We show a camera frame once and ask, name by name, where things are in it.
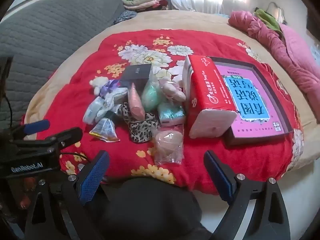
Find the small black box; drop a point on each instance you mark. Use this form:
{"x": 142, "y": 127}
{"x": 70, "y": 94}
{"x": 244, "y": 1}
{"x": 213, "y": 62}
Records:
{"x": 136, "y": 75}

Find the beige bed sheet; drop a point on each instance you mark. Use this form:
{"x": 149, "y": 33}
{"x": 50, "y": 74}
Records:
{"x": 187, "y": 20}

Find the grey quilted cover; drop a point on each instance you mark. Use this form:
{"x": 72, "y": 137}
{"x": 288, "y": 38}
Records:
{"x": 50, "y": 30}

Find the beige makeup sponge bag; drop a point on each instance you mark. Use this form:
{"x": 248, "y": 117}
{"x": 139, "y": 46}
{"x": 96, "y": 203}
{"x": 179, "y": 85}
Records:
{"x": 167, "y": 140}

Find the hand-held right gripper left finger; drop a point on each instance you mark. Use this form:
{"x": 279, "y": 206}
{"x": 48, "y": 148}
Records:
{"x": 92, "y": 177}

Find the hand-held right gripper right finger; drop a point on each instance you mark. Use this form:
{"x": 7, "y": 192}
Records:
{"x": 220, "y": 177}

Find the teal tissue pack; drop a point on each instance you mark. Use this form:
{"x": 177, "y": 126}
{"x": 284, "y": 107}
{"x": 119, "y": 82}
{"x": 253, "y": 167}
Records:
{"x": 171, "y": 113}

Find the cream plush bear pink bow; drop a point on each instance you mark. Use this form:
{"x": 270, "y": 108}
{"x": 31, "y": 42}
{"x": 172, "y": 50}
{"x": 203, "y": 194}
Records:
{"x": 172, "y": 90}

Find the foil snack packet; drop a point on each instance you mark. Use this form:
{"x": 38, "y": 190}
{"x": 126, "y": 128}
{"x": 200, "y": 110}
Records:
{"x": 105, "y": 130}

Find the grey chair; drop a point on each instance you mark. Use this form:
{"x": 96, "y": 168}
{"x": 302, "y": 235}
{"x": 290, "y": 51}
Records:
{"x": 232, "y": 5}

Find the pink book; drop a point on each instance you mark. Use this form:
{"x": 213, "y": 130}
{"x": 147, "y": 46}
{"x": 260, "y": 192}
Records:
{"x": 250, "y": 100}

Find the stack of folded clothes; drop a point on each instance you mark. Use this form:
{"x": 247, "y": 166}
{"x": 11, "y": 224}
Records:
{"x": 140, "y": 2}

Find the pink makeup sponge bag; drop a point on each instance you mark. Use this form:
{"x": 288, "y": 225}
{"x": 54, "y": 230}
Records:
{"x": 136, "y": 102}

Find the green cloth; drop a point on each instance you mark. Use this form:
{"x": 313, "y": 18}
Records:
{"x": 270, "y": 20}

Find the red tissue pack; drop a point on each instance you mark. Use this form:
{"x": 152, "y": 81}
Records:
{"x": 205, "y": 92}

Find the green makeup sponge bag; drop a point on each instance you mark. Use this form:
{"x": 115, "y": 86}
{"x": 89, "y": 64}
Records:
{"x": 151, "y": 96}

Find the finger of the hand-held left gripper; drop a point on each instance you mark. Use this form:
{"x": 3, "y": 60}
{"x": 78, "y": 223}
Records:
{"x": 67, "y": 135}
{"x": 35, "y": 127}

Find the leopard print scrunchie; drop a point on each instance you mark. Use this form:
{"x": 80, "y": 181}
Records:
{"x": 140, "y": 132}

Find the red floral blanket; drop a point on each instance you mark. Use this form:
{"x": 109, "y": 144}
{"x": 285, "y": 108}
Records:
{"x": 200, "y": 155}

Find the white teddy bear purple dress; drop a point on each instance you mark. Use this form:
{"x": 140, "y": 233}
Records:
{"x": 98, "y": 82}

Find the pink quilt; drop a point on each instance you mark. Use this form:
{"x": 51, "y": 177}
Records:
{"x": 287, "y": 55}

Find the white metal headboard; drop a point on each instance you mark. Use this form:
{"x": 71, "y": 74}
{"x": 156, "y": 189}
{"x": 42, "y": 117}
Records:
{"x": 273, "y": 6}

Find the person's black trouser leg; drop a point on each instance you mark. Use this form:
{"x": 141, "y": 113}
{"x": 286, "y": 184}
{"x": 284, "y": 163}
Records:
{"x": 150, "y": 210}

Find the dark patterned cloth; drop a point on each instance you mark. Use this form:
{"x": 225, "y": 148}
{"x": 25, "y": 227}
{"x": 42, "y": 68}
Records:
{"x": 123, "y": 17}

